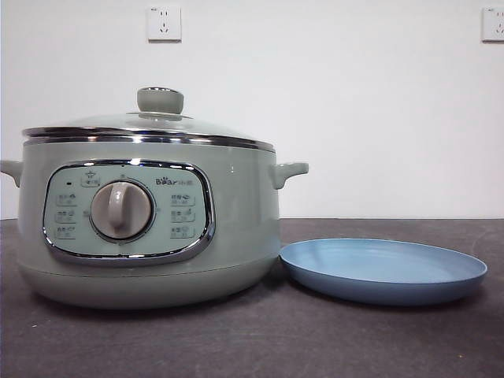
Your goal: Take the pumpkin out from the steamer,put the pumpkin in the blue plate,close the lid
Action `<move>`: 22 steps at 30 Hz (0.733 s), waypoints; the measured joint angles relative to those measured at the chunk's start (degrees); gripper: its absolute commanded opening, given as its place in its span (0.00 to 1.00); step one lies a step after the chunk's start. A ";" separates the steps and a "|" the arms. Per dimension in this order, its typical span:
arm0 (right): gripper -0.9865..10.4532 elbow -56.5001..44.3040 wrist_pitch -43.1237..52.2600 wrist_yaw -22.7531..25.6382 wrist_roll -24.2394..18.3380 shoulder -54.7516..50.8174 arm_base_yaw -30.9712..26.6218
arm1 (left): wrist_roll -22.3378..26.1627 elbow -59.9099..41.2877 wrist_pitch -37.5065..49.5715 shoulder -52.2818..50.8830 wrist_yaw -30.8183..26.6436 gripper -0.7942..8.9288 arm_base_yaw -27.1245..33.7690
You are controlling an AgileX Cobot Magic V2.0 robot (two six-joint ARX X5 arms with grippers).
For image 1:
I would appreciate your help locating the white wall socket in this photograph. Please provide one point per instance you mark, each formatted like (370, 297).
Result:
(494, 24)
(164, 23)

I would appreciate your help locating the pale green electric steamer pot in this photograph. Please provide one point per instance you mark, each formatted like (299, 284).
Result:
(236, 220)

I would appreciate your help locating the blue plate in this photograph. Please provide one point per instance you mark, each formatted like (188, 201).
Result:
(378, 267)

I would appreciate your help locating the glass lid with green knob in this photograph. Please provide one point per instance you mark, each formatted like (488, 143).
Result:
(160, 103)

